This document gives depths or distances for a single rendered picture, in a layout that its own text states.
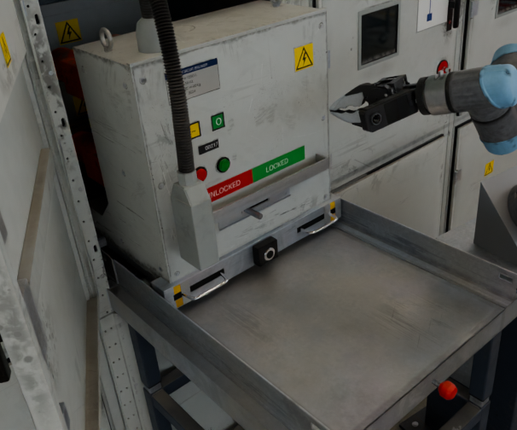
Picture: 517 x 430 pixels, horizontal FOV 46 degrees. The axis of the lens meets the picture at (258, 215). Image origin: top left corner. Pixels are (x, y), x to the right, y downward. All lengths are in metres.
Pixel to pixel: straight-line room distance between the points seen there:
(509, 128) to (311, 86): 0.44
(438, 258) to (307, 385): 0.47
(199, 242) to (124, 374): 0.58
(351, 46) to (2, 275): 1.26
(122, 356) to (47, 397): 0.81
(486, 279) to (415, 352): 0.26
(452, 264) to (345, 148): 0.56
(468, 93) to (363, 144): 0.78
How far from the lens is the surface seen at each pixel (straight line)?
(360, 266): 1.44
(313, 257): 1.47
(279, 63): 1.31
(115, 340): 1.56
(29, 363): 0.76
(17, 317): 0.72
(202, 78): 1.19
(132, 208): 1.30
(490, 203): 1.64
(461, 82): 1.15
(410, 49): 1.95
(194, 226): 1.13
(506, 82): 1.13
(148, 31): 1.16
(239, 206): 1.28
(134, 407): 1.72
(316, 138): 1.44
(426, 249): 1.45
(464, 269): 1.41
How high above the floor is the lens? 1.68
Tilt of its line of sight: 30 degrees down
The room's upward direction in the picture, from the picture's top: 5 degrees counter-clockwise
